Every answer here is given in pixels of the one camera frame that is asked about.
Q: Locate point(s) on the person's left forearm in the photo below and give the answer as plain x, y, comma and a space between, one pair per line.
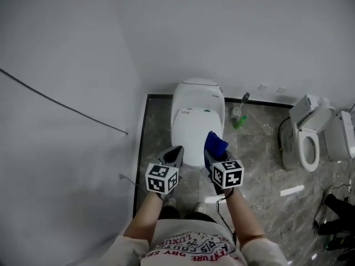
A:
144, 217

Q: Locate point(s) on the person's left white shoe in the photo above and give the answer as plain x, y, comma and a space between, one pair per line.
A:
170, 202

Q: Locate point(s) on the blue microfibre cloth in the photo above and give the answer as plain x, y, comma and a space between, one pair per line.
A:
215, 144

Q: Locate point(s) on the person's right white shoe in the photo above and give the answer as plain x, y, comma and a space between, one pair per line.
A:
199, 207

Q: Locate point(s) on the person's right forearm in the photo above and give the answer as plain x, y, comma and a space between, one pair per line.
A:
244, 217

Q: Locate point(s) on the white wall plate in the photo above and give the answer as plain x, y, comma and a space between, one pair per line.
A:
262, 86
281, 89

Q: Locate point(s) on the white wall socket with plug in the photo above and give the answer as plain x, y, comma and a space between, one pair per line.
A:
120, 176

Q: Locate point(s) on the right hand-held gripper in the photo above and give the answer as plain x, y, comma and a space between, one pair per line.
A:
228, 174

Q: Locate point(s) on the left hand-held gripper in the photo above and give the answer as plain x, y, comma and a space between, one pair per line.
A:
161, 179

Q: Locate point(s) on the white oval smart toilet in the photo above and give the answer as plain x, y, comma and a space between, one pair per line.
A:
194, 120

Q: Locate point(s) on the white toilet with raised lid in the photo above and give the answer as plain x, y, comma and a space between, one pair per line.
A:
308, 132

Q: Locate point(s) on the person's white printed shirt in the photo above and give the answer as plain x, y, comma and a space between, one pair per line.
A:
194, 245

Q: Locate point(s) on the person's white shoe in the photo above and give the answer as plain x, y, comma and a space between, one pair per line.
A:
170, 202
199, 207

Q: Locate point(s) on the white flat floor strip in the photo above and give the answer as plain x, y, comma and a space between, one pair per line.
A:
292, 190

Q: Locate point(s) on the person's black shorts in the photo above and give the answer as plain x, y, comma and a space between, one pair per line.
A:
177, 215

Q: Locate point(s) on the green cleaner bottle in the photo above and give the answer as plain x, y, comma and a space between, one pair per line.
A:
240, 121

